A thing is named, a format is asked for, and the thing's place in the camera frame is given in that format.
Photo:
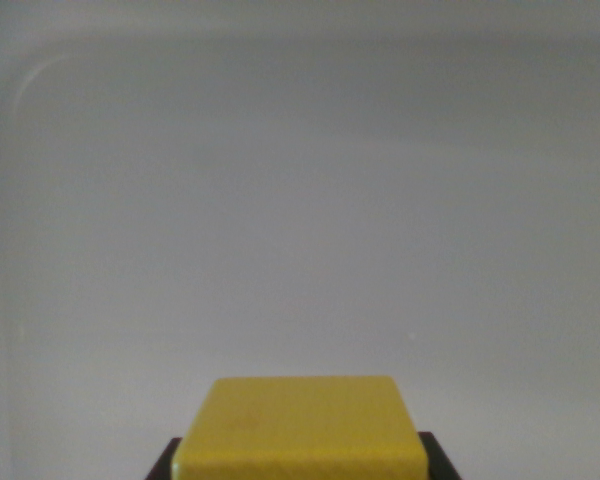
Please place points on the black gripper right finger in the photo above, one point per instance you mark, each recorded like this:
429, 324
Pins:
440, 460

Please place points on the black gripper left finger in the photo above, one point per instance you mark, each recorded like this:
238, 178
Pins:
164, 462

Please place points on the yellow cube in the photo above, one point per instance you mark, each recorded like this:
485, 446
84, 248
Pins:
300, 430

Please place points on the white plastic bin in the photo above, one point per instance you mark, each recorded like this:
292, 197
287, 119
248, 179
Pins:
300, 175

